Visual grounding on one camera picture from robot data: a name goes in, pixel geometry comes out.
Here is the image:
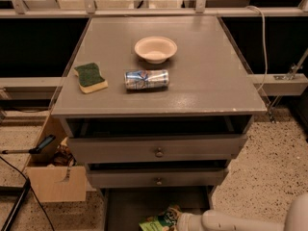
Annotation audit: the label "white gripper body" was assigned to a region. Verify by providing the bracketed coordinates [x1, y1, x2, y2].
[176, 213, 204, 231]

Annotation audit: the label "green rice chip bag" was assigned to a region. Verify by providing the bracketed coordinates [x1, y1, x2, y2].
[139, 205, 182, 231]

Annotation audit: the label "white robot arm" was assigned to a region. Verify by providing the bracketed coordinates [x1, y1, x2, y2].
[176, 193, 308, 231]

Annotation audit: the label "grey middle drawer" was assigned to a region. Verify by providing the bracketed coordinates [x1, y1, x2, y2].
[87, 168, 228, 188]

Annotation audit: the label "grey drawer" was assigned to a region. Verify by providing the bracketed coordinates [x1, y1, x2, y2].
[87, 168, 228, 188]
[67, 134, 247, 164]
[104, 187, 213, 231]

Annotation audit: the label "grey bottom drawer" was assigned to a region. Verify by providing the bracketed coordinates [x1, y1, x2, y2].
[104, 187, 213, 231]

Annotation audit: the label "grey top drawer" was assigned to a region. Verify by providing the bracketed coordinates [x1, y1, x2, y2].
[67, 134, 247, 164]

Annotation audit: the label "grey drawer cabinet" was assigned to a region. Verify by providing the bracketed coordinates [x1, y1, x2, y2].
[51, 14, 269, 231]

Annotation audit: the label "brown snack bags in box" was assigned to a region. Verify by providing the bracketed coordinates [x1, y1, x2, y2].
[51, 138, 75, 167]

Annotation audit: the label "wooden box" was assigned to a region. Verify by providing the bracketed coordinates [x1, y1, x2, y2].
[26, 115, 87, 203]

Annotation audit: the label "crushed blue soda can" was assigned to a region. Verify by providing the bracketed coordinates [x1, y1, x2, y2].
[124, 69, 169, 90]

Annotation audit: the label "green yellow sponge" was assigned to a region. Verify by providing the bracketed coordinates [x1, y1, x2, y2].
[74, 63, 108, 94]

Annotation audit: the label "white paper bowl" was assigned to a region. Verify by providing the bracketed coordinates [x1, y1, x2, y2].
[134, 37, 177, 64]

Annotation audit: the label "black handled tool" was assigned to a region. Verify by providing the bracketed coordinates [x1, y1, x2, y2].
[1, 135, 56, 155]

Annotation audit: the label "metal bracket clamp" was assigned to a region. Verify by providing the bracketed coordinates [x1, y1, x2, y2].
[274, 48, 308, 81]

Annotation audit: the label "black cable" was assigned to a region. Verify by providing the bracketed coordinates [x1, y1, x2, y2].
[0, 155, 56, 231]

